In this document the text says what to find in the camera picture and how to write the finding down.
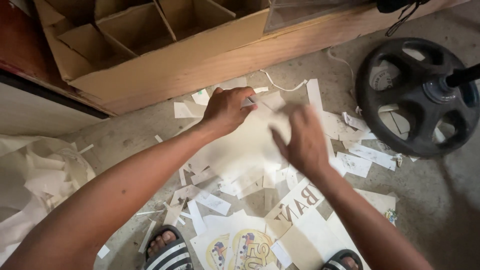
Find plain cream card sheet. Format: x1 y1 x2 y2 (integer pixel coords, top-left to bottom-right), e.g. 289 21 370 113
278 209 362 270

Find black striped right sandal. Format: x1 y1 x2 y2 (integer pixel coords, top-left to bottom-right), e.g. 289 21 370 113
320 249 364 270

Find heap of white paper scraps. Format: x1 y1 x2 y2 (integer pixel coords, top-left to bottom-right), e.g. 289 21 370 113
136 77 421 256

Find person's left foot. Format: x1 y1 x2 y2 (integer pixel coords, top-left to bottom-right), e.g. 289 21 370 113
147 230 178 258

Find dark red wooden panel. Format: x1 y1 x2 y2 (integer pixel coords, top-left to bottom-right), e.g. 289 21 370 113
0 0 115 118

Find person's right hand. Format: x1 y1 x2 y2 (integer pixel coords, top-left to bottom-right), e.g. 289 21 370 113
270 104 331 178

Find person's right foot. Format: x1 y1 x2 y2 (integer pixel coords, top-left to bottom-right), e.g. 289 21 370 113
340 256 359 270

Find thin curled white paper strip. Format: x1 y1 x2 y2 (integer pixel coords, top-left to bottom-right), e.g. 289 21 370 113
259 69 309 92

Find paper sheet with brown letters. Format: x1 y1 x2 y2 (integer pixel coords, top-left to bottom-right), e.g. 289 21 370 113
264 178 325 223

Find person's foot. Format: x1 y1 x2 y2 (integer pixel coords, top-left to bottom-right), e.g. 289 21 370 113
340 256 359 270
147 230 178 258

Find black striped sandal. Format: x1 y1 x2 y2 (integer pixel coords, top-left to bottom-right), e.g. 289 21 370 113
144 224 194 270
320 249 364 270

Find white board panel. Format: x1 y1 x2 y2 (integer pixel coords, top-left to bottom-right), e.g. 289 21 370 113
0 80 110 138

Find wooden beam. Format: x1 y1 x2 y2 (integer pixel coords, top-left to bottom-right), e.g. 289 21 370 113
109 0 470 116

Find printed sheet with yellow circle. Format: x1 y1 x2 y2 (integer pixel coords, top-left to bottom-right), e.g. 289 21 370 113
189 224 230 270
224 215 281 270

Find black striped left sandal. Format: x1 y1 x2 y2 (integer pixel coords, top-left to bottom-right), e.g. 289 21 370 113
144 224 194 270

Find black stand pole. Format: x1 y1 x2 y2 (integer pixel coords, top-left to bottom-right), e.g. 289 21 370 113
445 63 480 88

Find round black stand base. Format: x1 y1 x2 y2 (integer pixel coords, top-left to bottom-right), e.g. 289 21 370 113
355 37 480 158

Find black bag with straps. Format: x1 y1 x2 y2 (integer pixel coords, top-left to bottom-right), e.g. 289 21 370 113
376 0 433 38

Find large cream paper sheet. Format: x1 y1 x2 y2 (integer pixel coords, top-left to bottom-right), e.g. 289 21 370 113
175 90 294 184

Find cardboard box with dividers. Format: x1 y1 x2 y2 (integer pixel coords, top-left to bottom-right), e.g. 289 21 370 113
33 0 271 115

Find plastic bag of paper waste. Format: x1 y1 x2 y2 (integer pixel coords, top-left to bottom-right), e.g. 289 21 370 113
0 134 97 265

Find person's left hand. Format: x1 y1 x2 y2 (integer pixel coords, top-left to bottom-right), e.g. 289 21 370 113
200 86 259 138

